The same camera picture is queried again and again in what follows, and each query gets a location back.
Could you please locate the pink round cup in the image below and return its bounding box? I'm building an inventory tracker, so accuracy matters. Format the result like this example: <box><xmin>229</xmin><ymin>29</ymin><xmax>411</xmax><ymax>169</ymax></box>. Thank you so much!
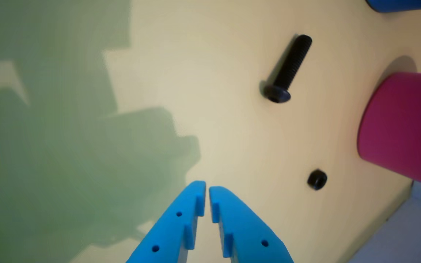
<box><xmin>357</xmin><ymin>72</ymin><xmax>421</xmax><ymax>192</ymax></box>

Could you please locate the yellow paper mat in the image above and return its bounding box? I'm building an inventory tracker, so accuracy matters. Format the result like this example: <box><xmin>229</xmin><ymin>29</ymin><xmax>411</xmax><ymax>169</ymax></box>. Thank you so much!
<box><xmin>0</xmin><ymin>0</ymin><xmax>421</xmax><ymax>263</ymax></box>

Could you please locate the blue round cup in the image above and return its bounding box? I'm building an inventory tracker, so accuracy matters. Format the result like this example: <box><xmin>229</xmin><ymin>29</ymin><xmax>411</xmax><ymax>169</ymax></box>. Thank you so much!
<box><xmin>365</xmin><ymin>0</ymin><xmax>421</xmax><ymax>13</ymax></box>

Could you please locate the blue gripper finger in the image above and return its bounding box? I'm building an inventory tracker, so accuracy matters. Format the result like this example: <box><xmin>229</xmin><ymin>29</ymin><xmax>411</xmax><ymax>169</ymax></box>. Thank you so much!
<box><xmin>209</xmin><ymin>186</ymin><xmax>294</xmax><ymax>263</ymax></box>
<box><xmin>126</xmin><ymin>180</ymin><xmax>206</xmax><ymax>263</ymax></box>

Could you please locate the black bolt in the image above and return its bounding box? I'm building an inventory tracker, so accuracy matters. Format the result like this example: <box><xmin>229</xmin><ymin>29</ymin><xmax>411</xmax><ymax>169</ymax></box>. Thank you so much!
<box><xmin>262</xmin><ymin>34</ymin><xmax>312</xmax><ymax>103</ymax></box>

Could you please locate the small hex nut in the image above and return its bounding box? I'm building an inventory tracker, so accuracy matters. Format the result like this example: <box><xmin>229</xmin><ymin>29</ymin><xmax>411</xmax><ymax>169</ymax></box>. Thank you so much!
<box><xmin>307</xmin><ymin>169</ymin><xmax>328</xmax><ymax>191</ymax></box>

